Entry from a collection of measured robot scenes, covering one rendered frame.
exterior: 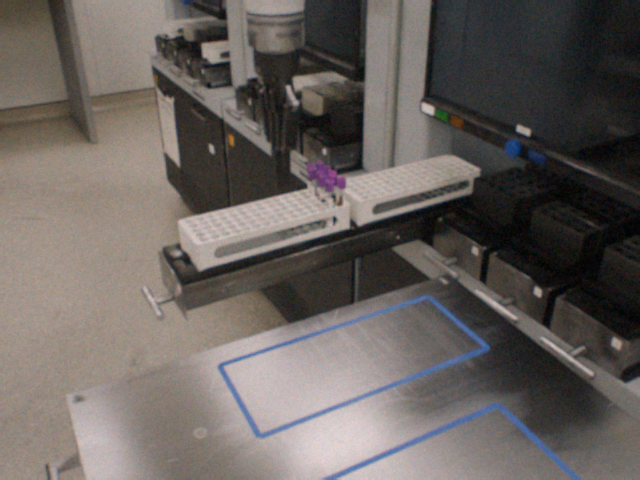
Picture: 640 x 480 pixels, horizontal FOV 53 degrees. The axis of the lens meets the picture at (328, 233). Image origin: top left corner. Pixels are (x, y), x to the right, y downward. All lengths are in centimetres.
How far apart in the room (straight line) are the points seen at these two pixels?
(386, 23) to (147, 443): 101
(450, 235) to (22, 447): 136
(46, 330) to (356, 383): 175
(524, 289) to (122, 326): 160
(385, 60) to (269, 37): 51
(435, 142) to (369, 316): 57
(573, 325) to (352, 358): 38
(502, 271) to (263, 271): 42
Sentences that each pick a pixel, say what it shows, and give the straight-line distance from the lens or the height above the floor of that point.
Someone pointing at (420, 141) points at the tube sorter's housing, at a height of 89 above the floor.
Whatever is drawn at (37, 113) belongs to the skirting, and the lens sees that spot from 464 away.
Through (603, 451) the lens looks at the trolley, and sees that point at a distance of 82.
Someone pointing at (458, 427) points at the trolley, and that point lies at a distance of 80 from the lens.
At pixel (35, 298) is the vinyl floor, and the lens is 266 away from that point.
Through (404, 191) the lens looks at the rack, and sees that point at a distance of 123.
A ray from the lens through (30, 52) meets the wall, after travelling 455.
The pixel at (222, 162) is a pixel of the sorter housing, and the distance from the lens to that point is 234.
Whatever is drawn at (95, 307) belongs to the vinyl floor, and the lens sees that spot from 252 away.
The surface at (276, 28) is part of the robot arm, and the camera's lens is 101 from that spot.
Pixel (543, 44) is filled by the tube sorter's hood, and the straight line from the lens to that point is 111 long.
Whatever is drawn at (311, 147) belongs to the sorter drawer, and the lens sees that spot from 165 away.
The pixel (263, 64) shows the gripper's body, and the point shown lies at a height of 113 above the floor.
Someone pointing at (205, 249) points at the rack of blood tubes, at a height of 85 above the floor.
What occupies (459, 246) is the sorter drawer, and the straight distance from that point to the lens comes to 122.
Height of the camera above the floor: 139
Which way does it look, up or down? 29 degrees down
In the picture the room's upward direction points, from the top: straight up
